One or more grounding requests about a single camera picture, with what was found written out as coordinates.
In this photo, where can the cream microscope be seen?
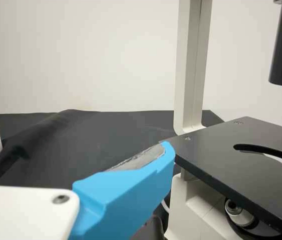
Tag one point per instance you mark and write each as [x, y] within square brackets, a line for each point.
[231, 160]

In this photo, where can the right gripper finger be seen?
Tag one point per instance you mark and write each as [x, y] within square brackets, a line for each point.
[120, 190]

